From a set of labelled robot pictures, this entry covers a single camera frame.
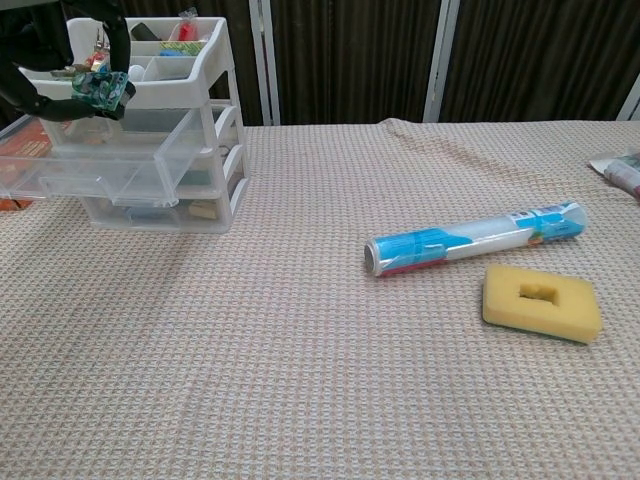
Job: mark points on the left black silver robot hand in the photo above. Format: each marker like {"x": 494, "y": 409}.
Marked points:
{"x": 30, "y": 50}

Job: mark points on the small green packet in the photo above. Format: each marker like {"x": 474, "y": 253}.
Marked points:
{"x": 97, "y": 90}

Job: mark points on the orange cardboard box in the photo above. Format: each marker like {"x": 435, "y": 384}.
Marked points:
{"x": 20, "y": 145}

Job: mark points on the pink white disc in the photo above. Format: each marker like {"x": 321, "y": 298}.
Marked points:
{"x": 136, "y": 71}

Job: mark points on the red item in clear packet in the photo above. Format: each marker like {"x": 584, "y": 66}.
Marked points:
{"x": 186, "y": 27}

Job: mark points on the beige woven tablecloth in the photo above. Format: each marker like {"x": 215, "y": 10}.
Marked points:
{"x": 300, "y": 350}

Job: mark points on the blue white film roll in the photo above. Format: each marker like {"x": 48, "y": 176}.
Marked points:
{"x": 475, "y": 235}

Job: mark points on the yellow sponge with rectangular hole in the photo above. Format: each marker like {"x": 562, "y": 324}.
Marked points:
{"x": 575, "y": 310}

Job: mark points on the pink floral packet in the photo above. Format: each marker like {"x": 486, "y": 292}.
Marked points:
{"x": 622, "y": 172}

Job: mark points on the white organizer tray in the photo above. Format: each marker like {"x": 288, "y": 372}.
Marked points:
{"x": 210, "y": 65}

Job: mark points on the grey screen post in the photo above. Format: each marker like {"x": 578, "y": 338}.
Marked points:
{"x": 441, "y": 60}
{"x": 265, "y": 60}
{"x": 631, "y": 102}

